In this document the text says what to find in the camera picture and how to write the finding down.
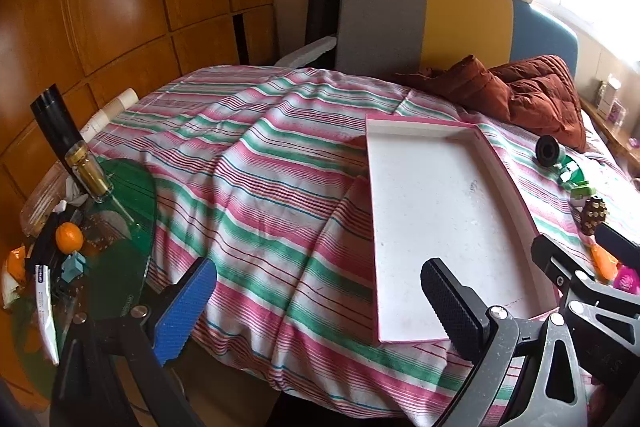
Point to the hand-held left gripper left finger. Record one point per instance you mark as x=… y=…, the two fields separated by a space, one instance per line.
x=185 y=312

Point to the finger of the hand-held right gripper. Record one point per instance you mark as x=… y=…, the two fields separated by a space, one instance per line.
x=560 y=259
x=620 y=244

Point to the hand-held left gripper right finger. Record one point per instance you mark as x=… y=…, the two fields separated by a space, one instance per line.
x=452 y=307

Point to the orange building blocks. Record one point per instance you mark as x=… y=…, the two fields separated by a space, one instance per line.
x=602 y=262

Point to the purple spiky ball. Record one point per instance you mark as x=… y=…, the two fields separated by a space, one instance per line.
x=629 y=280

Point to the small green plastic toy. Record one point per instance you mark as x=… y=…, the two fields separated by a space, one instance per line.
x=581 y=193

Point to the white tray with pink rim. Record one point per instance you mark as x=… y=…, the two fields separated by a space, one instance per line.
x=430 y=217

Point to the brown pine cone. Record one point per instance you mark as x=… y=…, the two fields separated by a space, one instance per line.
x=593 y=214

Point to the black round cap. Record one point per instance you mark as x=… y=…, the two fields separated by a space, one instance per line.
x=547 y=150

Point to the wooden bedside table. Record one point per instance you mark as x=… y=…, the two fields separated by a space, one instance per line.
x=607 y=132

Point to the small teal block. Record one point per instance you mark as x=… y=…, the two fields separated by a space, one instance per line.
x=74 y=267

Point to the green glass round table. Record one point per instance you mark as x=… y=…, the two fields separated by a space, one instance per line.
x=125 y=207

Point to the purple package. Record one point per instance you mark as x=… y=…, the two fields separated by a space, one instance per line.
x=618 y=109

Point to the tangerine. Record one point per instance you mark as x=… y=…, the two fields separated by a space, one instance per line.
x=68 y=237

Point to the white tube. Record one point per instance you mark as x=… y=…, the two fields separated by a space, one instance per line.
x=46 y=312

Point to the striped blanket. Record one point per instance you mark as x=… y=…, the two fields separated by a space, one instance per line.
x=260 y=187

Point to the white box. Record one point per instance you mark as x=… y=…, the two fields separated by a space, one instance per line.
x=607 y=93

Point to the rust brown duvet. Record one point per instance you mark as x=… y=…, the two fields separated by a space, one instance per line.
x=530 y=97

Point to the black cylinder flask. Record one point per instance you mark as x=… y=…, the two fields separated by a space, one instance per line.
x=92 y=174

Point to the orange peel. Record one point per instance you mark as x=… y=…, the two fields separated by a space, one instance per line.
x=15 y=264

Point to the clear plastic package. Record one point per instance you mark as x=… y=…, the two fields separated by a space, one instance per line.
x=42 y=204

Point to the stack of white paper cups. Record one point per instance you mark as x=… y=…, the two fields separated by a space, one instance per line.
x=112 y=109

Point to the white foam piece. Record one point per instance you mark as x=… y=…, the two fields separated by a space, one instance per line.
x=305 y=53

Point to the grey yellow blue headboard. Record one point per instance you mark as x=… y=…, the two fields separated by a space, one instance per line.
x=390 y=22

